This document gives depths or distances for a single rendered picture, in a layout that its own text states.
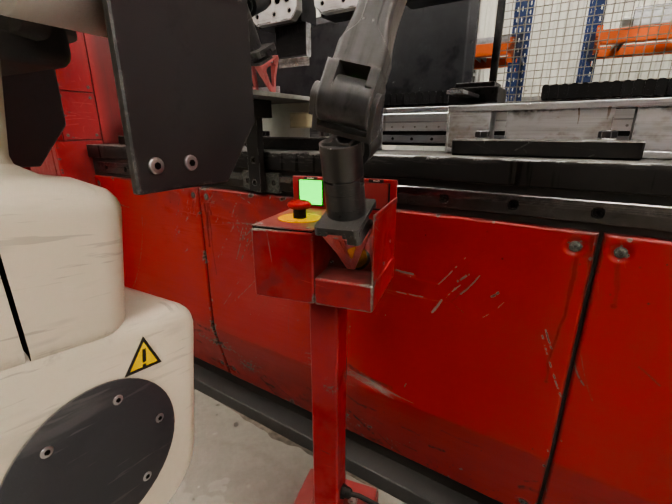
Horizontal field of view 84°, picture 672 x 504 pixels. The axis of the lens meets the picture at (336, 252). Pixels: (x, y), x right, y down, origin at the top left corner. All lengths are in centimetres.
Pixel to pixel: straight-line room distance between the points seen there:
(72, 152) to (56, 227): 143
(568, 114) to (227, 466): 120
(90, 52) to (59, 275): 152
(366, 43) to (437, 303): 51
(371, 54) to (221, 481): 111
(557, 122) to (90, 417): 79
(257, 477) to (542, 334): 85
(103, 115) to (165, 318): 147
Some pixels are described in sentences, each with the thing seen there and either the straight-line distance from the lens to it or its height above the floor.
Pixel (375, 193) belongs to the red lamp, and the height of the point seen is 82.
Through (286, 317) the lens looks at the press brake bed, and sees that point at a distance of 105.
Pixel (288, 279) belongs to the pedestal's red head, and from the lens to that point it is 60.
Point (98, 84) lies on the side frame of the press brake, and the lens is 173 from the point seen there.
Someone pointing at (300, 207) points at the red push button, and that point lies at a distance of 61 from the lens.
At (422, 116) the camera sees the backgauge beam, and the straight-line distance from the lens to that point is 115.
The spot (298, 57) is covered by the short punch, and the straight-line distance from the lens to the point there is 109.
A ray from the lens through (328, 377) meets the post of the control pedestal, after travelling 72.
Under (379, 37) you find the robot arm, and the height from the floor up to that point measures 102.
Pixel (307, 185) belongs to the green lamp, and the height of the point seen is 82.
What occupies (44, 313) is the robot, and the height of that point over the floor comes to 83.
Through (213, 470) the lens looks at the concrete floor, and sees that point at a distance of 129.
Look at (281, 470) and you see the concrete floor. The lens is 125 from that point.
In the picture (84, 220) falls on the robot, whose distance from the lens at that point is 24.
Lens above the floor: 92
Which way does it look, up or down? 18 degrees down
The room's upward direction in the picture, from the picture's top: straight up
